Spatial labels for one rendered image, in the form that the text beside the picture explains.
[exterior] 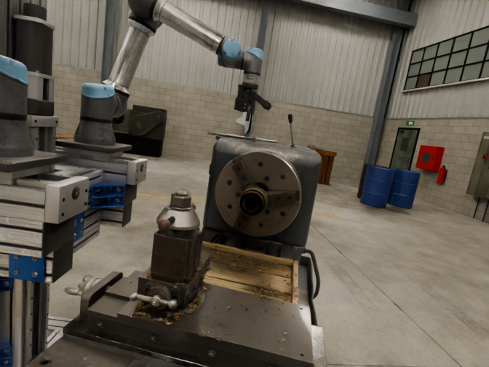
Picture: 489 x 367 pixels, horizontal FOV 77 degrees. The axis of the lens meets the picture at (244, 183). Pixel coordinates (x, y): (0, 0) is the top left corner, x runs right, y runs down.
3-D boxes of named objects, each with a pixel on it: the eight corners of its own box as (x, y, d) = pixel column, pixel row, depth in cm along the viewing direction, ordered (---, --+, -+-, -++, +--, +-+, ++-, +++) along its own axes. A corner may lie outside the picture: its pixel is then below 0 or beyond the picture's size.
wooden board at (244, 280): (194, 249, 109) (196, 239, 108) (296, 271, 103) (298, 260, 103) (156, 291, 80) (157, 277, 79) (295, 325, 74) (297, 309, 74)
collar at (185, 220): (167, 213, 61) (168, 199, 61) (204, 221, 60) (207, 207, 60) (148, 225, 54) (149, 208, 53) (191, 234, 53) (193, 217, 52)
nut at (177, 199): (174, 203, 59) (176, 185, 58) (193, 207, 58) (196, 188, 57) (165, 207, 55) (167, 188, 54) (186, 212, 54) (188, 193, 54)
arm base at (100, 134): (65, 140, 116) (66, 113, 115) (86, 139, 131) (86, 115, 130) (105, 146, 117) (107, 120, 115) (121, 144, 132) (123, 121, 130)
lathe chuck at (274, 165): (212, 217, 125) (231, 140, 119) (288, 239, 121) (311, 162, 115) (206, 223, 116) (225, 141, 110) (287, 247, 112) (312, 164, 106)
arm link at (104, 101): (73, 115, 116) (75, 78, 114) (89, 116, 129) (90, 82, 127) (106, 119, 117) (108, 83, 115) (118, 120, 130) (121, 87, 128)
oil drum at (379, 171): (354, 199, 747) (362, 164, 731) (377, 202, 756) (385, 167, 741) (367, 206, 689) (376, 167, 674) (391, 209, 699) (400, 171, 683)
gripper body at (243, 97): (236, 112, 143) (240, 85, 141) (255, 114, 142) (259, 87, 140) (233, 111, 136) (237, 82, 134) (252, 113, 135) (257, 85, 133)
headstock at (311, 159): (227, 198, 191) (236, 135, 185) (303, 212, 185) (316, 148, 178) (196, 226, 134) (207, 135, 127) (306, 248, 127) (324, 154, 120)
